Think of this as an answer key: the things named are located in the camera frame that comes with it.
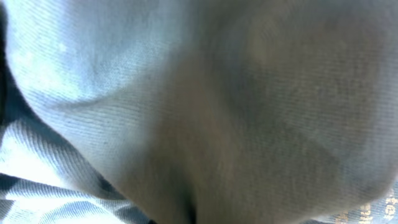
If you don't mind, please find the light blue t-shirt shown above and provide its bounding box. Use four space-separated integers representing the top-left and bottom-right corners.
1 1 397 223

